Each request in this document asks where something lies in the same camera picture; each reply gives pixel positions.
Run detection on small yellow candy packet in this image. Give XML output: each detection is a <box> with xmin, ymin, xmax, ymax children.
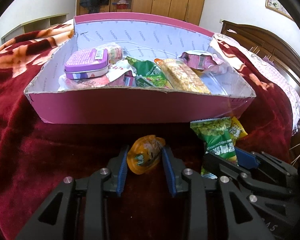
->
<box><xmin>228</xmin><ymin>116</ymin><xmax>248</xmax><ymax>145</ymax></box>

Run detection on orange jelly cup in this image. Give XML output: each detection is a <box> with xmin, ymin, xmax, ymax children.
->
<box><xmin>127</xmin><ymin>135</ymin><xmax>166</xmax><ymax>175</ymax></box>

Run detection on orange corn snack pack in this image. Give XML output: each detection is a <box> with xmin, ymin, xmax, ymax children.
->
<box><xmin>154</xmin><ymin>59</ymin><xmax>211</xmax><ymax>94</ymax></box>

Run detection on green pea snack bag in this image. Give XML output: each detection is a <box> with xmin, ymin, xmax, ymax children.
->
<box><xmin>126</xmin><ymin>56</ymin><xmax>173</xmax><ymax>89</ymax></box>

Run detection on pink peach drink pouch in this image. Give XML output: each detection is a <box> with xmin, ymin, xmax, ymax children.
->
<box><xmin>58</xmin><ymin>60</ymin><xmax>136</xmax><ymax>91</ymax></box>

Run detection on purple candy tin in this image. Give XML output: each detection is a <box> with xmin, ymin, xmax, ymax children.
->
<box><xmin>64</xmin><ymin>48</ymin><xmax>109</xmax><ymax>80</ymax></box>

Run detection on clear candy pack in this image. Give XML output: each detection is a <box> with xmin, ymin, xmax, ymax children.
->
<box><xmin>96</xmin><ymin>42</ymin><xmax>123</xmax><ymax>64</ymax></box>

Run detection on red floral blanket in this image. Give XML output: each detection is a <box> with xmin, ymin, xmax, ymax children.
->
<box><xmin>0</xmin><ymin>21</ymin><xmax>203</xmax><ymax>239</ymax></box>

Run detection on wooden headboard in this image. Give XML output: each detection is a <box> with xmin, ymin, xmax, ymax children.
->
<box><xmin>221</xmin><ymin>20</ymin><xmax>300</xmax><ymax>96</ymax></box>

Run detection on framed wedding photo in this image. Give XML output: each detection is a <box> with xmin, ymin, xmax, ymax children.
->
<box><xmin>265</xmin><ymin>0</ymin><xmax>293</xmax><ymax>21</ymax></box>

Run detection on pink cardboard box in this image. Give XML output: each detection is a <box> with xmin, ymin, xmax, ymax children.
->
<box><xmin>24</xmin><ymin>12</ymin><xmax>256</xmax><ymax>124</ymax></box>

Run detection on grey low shelf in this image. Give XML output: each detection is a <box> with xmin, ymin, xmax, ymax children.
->
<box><xmin>1</xmin><ymin>14</ymin><xmax>67</xmax><ymax>44</ymax></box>

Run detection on red pot on shelf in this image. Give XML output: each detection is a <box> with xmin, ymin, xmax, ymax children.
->
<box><xmin>113</xmin><ymin>0</ymin><xmax>129</xmax><ymax>10</ymax></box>

